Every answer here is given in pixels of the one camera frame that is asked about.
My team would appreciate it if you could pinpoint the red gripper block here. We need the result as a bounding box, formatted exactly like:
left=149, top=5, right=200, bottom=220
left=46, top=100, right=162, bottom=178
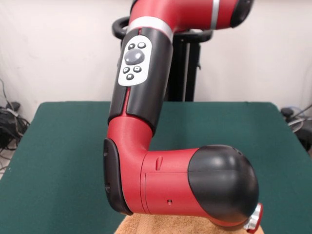
left=245, top=202, right=265, bottom=232

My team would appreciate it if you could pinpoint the black floor cable tangle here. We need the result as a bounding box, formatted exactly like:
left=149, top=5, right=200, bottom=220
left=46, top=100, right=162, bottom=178
left=0, top=78, right=31, bottom=171

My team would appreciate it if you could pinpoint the black stand base with caster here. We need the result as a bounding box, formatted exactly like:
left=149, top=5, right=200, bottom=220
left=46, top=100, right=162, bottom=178
left=280, top=107, right=312, bottom=156

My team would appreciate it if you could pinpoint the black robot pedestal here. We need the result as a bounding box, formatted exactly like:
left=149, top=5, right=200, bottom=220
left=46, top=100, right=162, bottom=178
left=112, top=17, right=214, bottom=102

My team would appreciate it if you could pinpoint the orange terry towel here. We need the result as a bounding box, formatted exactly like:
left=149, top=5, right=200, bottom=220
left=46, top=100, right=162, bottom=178
left=113, top=213, right=265, bottom=234

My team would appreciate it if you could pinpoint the dark green table cloth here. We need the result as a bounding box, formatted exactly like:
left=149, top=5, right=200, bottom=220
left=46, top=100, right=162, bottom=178
left=0, top=101, right=312, bottom=234

